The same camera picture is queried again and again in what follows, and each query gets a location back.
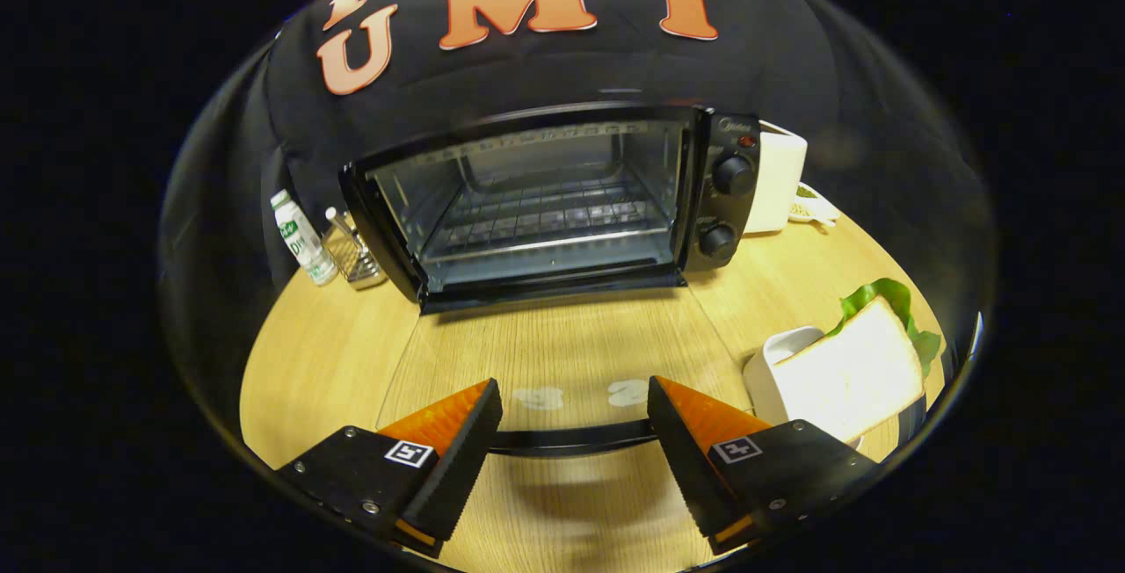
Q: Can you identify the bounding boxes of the black toaster oven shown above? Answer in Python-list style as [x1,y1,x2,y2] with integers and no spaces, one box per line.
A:
[338,101,762,457]

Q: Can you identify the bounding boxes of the bread sandwich with lettuce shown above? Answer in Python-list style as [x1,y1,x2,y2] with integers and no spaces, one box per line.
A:
[773,278,944,447]

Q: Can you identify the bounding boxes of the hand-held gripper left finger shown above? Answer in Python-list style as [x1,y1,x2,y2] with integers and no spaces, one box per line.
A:
[273,379,504,560]

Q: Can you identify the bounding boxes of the small white green-capped bottle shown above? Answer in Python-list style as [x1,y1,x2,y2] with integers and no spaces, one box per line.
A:
[270,189,340,287]

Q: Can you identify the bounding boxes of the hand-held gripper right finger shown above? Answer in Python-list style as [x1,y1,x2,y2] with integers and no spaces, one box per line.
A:
[647,374,881,557]

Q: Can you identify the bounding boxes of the white rectangular tray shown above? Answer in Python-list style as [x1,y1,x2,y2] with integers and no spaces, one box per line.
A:
[743,325,867,453]

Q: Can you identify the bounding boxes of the small white condiment dish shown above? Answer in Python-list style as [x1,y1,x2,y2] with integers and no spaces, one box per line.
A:
[789,184,841,228]

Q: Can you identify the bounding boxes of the metal wire basket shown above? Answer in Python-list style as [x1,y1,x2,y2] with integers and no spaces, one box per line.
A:
[323,207,388,292]

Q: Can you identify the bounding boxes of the white pop-up toaster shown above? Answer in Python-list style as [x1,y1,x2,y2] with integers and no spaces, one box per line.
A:
[743,120,809,236]

